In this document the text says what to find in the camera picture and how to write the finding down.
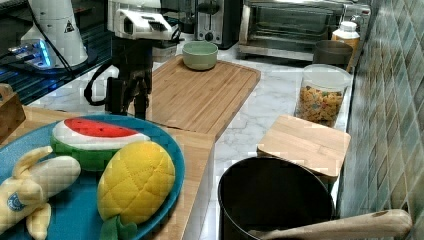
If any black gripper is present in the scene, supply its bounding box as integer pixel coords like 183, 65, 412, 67
105, 36, 153, 120

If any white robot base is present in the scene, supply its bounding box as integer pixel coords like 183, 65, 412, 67
21, 0, 88, 70

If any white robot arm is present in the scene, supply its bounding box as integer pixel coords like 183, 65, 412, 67
105, 0, 179, 119

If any white drawer unit bamboo top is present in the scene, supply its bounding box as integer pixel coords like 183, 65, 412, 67
0, 104, 216, 240

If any plush watermelon slice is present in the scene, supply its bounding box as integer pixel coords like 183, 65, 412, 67
50, 118, 150, 171

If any large bamboo cutting board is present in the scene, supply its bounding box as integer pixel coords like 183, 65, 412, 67
146, 55, 261, 138

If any plush yellow pineapple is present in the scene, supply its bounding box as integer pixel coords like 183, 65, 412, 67
97, 141, 175, 240

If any green ceramic bowl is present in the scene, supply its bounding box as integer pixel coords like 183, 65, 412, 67
182, 41, 218, 70

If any wooden knife block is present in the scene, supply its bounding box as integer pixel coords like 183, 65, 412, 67
0, 83, 26, 143

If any plush peeled banana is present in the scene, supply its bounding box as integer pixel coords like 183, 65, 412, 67
0, 146, 81, 240

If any silver black toaster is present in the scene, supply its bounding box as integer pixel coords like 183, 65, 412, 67
195, 0, 243, 49

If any blue round plate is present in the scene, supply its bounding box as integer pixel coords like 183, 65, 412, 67
0, 115, 185, 240

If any black pot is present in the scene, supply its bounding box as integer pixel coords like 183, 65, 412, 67
218, 157, 335, 240

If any stainless toaster oven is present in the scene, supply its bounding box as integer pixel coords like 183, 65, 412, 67
239, 0, 371, 61

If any clear cereal jar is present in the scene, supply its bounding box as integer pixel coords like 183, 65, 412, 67
295, 64, 352, 127

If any square bamboo lid container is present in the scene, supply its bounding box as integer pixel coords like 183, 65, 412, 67
257, 115, 351, 191

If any white capped orange bottle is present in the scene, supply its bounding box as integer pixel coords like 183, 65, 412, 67
331, 21, 360, 72

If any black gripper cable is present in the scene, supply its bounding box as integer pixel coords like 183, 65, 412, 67
83, 61, 116, 107

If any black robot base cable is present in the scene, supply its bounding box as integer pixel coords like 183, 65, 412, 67
29, 6, 75, 74

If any wooden utensil handle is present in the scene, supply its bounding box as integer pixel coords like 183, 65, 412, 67
249, 209, 412, 240

